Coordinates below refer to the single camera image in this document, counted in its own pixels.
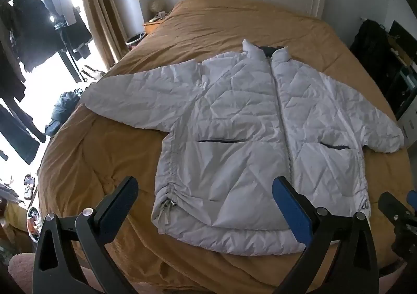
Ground grey hanging garment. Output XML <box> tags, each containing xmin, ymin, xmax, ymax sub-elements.
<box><xmin>38</xmin><ymin>0</ymin><xmax>76</xmax><ymax>26</ymax></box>

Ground light bag on floor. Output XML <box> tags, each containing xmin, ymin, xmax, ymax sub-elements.
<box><xmin>78</xmin><ymin>64</ymin><xmax>107</xmax><ymax>82</ymax></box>

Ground orange quilted bedspread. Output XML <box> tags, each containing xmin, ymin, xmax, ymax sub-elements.
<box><xmin>33</xmin><ymin>0</ymin><xmax>417</xmax><ymax>294</ymax></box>

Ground black hanging jacket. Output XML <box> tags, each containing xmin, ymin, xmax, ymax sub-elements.
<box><xmin>7</xmin><ymin>0</ymin><xmax>94</xmax><ymax>71</ymax></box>

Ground white quilted puffer jacket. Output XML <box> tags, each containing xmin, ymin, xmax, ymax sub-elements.
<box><xmin>80</xmin><ymin>39</ymin><xmax>405</xmax><ymax>257</ymax></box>

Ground beige curtain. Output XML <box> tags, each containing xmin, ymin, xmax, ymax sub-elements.
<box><xmin>73</xmin><ymin>0</ymin><xmax>131</xmax><ymax>71</ymax></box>

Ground wooden nightstand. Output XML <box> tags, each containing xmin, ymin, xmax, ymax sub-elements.
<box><xmin>143</xmin><ymin>16</ymin><xmax>170</xmax><ymax>35</ymax></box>

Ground dark hanging pants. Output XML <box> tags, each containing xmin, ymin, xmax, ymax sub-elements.
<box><xmin>0</xmin><ymin>102</ymin><xmax>47</xmax><ymax>165</ymax></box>

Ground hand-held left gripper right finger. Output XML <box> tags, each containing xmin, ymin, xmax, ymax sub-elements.
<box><xmin>272</xmin><ymin>176</ymin><xmax>379</xmax><ymax>294</ymax></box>

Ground dark shelf unit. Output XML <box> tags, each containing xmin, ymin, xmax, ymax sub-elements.
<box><xmin>387</xmin><ymin>20</ymin><xmax>417</xmax><ymax>119</ymax></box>

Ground pink fluffy cloth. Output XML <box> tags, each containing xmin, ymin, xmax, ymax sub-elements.
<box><xmin>7</xmin><ymin>252</ymin><xmax>44</xmax><ymax>294</ymax></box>

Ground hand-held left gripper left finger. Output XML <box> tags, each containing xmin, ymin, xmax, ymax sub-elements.
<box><xmin>33</xmin><ymin>176</ymin><xmax>139</xmax><ymax>294</ymax></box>

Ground black garment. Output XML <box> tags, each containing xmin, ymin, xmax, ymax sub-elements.
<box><xmin>350</xmin><ymin>19</ymin><xmax>397</xmax><ymax>64</ymax></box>

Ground round waste bin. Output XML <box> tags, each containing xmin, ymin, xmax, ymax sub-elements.
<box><xmin>125</xmin><ymin>33</ymin><xmax>147</xmax><ymax>51</ymax></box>

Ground floor clutter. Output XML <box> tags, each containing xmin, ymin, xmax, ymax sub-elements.
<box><xmin>0</xmin><ymin>173</ymin><xmax>44</xmax><ymax>251</ymax></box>

